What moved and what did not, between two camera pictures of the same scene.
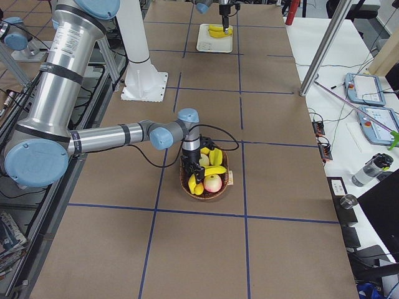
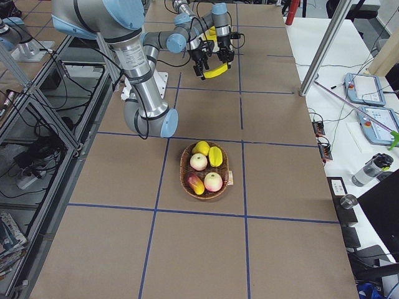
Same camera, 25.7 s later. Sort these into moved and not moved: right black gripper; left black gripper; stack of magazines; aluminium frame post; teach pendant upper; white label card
Moved: left black gripper; right black gripper
Not moved: aluminium frame post; teach pendant upper; stack of magazines; white label card
